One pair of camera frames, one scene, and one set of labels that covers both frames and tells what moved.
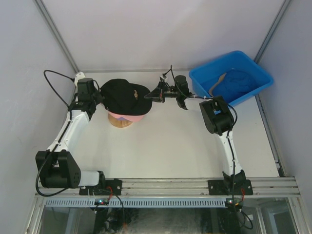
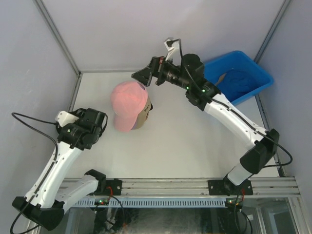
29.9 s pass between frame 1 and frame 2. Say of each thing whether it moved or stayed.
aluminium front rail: stayed
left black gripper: moved
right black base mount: stayed
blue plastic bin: stayed
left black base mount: stayed
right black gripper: moved
